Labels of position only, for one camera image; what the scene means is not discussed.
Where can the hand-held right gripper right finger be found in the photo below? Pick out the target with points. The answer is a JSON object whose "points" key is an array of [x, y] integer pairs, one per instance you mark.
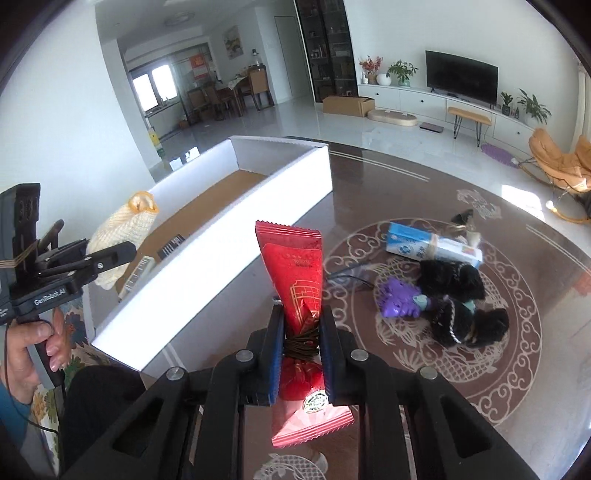
{"points": [[328, 360]]}

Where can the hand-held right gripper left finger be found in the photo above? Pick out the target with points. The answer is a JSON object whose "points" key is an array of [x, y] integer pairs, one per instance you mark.
{"points": [[274, 360]]}

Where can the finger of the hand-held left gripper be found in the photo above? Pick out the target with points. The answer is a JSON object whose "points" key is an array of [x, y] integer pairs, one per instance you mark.
{"points": [[111, 258], [64, 251]]}

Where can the cream knitted pouch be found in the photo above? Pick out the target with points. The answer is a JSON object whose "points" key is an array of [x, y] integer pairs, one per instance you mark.
{"points": [[124, 226]]}

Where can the black printed carton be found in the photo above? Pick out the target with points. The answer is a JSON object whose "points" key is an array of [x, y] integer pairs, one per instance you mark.
{"points": [[171, 247]]}

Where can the red snack packet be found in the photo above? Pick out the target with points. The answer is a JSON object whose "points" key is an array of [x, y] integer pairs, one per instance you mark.
{"points": [[295, 277]]}

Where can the purple plastic toy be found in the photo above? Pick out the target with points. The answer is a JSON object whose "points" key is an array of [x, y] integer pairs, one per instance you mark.
{"points": [[397, 295]]}

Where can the white cardboard box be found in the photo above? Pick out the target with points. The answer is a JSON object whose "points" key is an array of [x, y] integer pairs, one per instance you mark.
{"points": [[207, 277]]}

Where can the black velvet cloth bundle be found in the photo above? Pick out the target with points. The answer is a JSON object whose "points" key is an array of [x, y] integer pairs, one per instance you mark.
{"points": [[461, 323]]}

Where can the blue and white medicine box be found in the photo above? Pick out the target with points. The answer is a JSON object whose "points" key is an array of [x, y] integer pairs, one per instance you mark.
{"points": [[415, 242]]}

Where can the silver patterned pouch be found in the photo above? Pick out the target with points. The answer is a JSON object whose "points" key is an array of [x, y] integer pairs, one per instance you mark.
{"points": [[461, 217]]}

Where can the person's left hand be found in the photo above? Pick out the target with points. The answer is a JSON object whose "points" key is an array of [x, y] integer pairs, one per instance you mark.
{"points": [[18, 360]]}

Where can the floral cushion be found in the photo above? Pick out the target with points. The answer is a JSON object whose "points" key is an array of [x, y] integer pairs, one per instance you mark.
{"points": [[76, 323]]}

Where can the yellow and white carton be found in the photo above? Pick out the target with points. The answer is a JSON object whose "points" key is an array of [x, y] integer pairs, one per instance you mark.
{"points": [[154, 144]]}

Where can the dark cloth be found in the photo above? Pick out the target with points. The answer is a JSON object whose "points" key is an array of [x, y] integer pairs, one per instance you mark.
{"points": [[101, 397]]}

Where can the red window poster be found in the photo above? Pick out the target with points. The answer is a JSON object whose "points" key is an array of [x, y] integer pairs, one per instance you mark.
{"points": [[199, 67]]}

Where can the wooden dining table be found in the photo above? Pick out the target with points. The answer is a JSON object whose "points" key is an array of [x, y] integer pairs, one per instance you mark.
{"points": [[235, 87]]}

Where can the wooden sideboard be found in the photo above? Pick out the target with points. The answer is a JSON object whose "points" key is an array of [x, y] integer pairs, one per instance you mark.
{"points": [[261, 85]]}

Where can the beige oval floor mat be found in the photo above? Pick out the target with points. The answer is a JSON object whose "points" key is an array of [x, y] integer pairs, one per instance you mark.
{"points": [[392, 118]]}

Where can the round ceiling light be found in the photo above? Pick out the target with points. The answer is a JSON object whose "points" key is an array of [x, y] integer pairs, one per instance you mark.
{"points": [[179, 17]]}

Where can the brown cardboard box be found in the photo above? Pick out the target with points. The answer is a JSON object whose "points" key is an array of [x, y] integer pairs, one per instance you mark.
{"points": [[346, 106]]}

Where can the dark flat floor scale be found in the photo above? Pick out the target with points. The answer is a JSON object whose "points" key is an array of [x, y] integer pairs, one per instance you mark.
{"points": [[431, 127]]}

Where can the white door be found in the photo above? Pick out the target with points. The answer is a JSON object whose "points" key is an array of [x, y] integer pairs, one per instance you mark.
{"points": [[284, 60]]}

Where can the purple floor mat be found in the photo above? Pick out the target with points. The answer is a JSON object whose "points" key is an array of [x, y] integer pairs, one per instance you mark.
{"points": [[498, 153]]}

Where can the white television cabinet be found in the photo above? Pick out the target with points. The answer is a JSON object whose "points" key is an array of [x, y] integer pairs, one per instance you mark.
{"points": [[406, 99]]}

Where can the wooden bench with metal legs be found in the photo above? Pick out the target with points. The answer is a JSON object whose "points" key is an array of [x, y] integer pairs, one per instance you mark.
{"points": [[468, 113]]}

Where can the white round vase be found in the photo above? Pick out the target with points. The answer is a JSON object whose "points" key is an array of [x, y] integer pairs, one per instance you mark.
{"points": [[383, 79]]}

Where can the red flower plant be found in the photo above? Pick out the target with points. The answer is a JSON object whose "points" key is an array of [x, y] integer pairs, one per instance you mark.
{"points": [[371, 69]]}

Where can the bushy green potted plant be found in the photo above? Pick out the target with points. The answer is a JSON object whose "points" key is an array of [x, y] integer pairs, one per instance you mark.
{"points": [[401, 71]]}

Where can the orange lounge chair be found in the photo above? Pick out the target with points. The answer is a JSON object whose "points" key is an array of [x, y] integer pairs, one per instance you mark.
{"points": [[554, 161]]}

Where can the dark glass display cabinet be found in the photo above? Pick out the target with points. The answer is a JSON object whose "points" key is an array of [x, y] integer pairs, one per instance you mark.
{"points": [[328, 50]]}

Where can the small green potted plant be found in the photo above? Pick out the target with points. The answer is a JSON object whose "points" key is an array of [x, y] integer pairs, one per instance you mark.
{"points": [[506, 102]]}

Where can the black flat television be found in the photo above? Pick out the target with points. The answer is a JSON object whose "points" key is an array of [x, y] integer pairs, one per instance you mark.
{"points": [[461, 76]]}

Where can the large leafy potted plant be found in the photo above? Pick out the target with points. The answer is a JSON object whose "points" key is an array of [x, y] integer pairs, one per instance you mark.
{"points": [[533, 106]]}

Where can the framed wall painting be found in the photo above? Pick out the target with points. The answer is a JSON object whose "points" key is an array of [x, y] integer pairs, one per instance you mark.
{"points": [[232, 41]]}

